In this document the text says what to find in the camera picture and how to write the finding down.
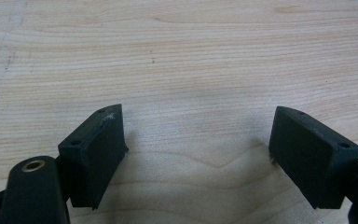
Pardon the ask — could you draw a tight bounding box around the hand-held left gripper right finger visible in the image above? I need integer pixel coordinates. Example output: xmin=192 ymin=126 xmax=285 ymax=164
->
xmin=268 ymin=105 xmax=358 ymax=210

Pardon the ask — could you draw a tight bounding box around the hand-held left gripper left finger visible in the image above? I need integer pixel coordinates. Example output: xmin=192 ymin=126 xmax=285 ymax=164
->
xmin=57 ymin=103 xmax=130 ymax=211

